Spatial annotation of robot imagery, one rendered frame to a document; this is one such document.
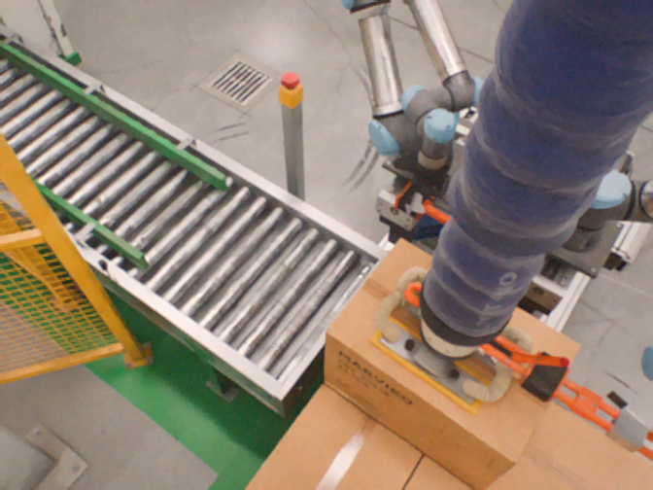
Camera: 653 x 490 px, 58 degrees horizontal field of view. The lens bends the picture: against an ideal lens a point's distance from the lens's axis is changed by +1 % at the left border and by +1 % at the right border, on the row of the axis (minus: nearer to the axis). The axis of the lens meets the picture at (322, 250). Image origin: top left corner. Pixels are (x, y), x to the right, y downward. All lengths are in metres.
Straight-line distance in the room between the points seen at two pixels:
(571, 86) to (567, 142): 0.10
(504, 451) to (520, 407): 0.13
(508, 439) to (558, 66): 1.08
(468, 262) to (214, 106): 2.65
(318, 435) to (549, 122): 1.40
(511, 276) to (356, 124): 2.38
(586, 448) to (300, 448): 0.92
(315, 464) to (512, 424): 0.66
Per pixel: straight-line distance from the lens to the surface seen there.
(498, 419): 1.67
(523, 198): 0.98
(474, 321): 1.37
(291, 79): 2.18
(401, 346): 1.66
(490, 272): 1.19
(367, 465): 1.99
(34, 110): 3.06
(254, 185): 2.44
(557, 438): 2.15
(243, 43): 4.02
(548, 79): 0.82
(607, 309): 3.09
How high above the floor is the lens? 2.49
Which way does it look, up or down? 58 degrees down
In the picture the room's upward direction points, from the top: 1 degrees clockwise
